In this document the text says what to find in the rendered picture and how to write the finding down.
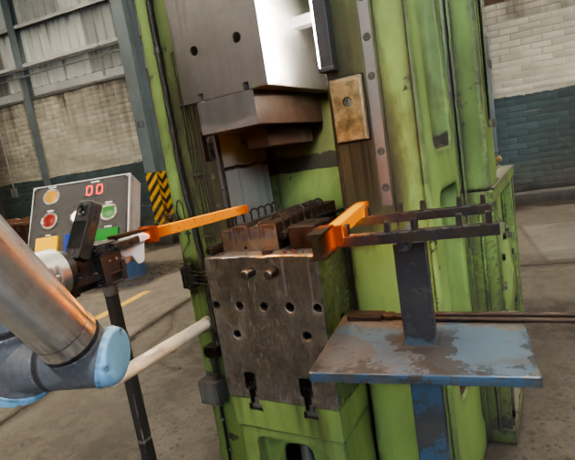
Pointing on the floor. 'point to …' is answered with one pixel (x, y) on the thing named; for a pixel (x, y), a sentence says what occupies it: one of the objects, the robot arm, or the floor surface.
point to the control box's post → (130, 378)
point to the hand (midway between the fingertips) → (141, 234)
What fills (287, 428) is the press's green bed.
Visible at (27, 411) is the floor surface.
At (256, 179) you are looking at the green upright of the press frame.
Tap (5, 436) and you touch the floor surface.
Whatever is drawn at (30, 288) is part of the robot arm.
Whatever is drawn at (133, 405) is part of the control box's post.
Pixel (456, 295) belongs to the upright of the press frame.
